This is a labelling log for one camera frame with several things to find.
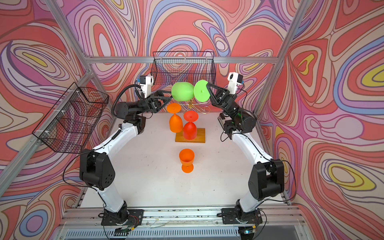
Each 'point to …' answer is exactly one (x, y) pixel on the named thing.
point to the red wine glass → (190, 129)
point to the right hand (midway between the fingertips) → (204, 91)
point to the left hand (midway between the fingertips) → (173, 101)
